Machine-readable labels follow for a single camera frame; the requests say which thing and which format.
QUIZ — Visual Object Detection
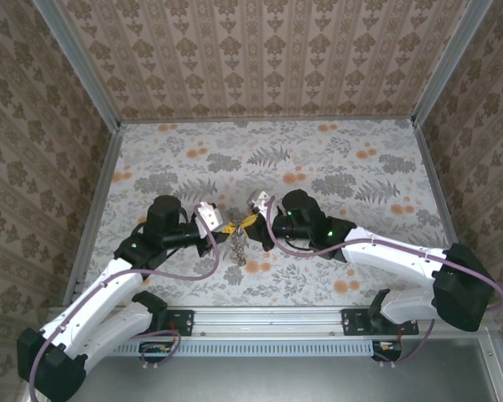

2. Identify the black connector board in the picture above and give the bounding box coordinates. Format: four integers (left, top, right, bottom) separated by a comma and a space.
371, 339, 403, 362
138, 341, 172, 363

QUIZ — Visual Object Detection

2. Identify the grey metal panel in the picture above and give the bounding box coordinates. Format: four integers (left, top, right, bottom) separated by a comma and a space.
79, 338, 502, 402

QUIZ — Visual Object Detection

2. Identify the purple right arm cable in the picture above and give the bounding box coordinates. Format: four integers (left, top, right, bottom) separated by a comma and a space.
266, 196, 503, 366

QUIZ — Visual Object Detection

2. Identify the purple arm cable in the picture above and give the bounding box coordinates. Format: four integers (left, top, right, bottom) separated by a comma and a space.
266, 196, 503, 366
28, 204, 221, 402

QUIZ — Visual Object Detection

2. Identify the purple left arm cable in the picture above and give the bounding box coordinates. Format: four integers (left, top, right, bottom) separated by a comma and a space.
28, 204, 221, 402

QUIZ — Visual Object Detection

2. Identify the aluminium table side rail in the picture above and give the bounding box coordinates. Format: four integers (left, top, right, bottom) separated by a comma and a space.
65, 125, 125, 311
412, 121, 466, 252

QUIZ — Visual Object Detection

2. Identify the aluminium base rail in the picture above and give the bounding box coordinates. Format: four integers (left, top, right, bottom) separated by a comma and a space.
190, 307, 345, 337

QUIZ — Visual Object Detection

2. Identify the aluminium table back rail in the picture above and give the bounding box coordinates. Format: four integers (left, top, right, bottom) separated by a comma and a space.
119, 116, 416, 126

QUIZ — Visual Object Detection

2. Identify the white slotted cable duct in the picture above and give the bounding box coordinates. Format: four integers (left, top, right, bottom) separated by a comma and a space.
112, 339, 399, 358

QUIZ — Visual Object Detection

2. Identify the aluminium frame post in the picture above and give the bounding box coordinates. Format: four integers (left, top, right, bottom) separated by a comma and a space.
411, 0, 495, 129
30, 0, 122, 131

